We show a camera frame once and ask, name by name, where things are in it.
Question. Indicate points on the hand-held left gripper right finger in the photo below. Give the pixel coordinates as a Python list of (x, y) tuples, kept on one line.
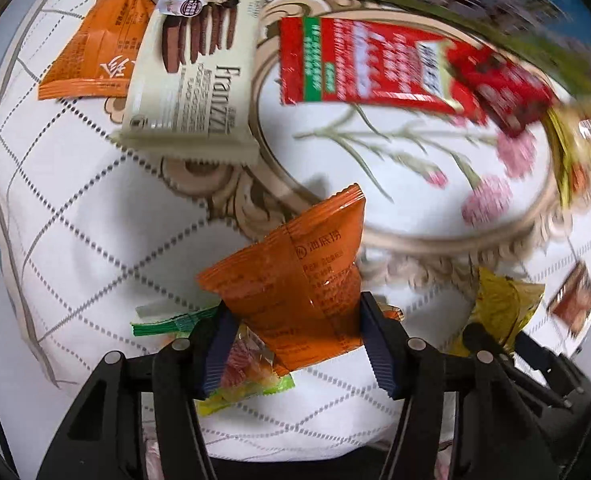
[(380, 355)]

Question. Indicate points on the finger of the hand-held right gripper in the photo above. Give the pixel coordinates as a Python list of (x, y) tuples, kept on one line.
[(540, 355), (475, 337)]

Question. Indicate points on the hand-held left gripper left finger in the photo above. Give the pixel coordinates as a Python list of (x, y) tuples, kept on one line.
[(215, 355)]

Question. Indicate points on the yellow crinkled snack packet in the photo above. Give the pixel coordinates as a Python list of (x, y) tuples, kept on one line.
[(500, 305)]

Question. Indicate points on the orange snack packet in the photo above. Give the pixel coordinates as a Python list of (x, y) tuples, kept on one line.
[(300, 285), (90, 50)]

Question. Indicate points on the colourful candy packet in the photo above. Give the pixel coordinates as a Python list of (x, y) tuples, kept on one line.
[(245, 370)]

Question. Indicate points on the green-edged snack packet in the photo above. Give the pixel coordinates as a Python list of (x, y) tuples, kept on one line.
[(160, 329)]

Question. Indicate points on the small brown snack packet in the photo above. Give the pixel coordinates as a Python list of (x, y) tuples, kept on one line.
[(575, 300)]

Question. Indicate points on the floral printed mat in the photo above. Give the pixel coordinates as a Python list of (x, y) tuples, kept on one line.
[(100, 210)]

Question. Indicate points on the gold yellow snack packet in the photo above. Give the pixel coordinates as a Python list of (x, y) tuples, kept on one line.
[(583, 145)]

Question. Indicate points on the dark red snack packet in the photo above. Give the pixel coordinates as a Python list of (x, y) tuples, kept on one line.
[(505, 90)]

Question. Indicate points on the cream chocolate biscuit packet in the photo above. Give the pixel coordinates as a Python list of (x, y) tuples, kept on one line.
[(190, 90)]

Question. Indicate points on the red and white snack packet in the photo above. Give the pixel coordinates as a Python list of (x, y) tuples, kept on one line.
[(325, 60)]

